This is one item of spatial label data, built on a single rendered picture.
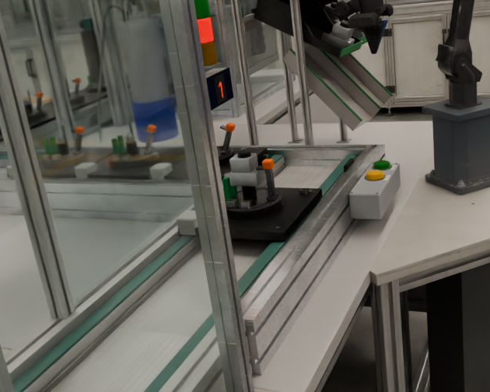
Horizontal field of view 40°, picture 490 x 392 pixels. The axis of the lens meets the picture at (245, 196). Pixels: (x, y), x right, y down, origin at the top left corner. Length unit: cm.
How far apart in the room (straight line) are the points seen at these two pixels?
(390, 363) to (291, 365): 43
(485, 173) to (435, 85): 404
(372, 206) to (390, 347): 30
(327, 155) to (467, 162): 36
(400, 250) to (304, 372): 45
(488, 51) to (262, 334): 476
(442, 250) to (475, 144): 37
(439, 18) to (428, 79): 50
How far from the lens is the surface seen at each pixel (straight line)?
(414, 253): 143
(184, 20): 78
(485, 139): 173
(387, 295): 141
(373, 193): 148
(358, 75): 212
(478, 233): 151
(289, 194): 149
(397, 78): 582
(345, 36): 185
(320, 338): 117
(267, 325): 110
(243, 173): 140
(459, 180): 173
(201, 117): 79
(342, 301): 127
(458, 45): 169
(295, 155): 184
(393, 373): 154
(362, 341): 273
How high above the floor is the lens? 149
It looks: 20 degrees down
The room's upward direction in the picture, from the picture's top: 8 degrees counter-clockwise
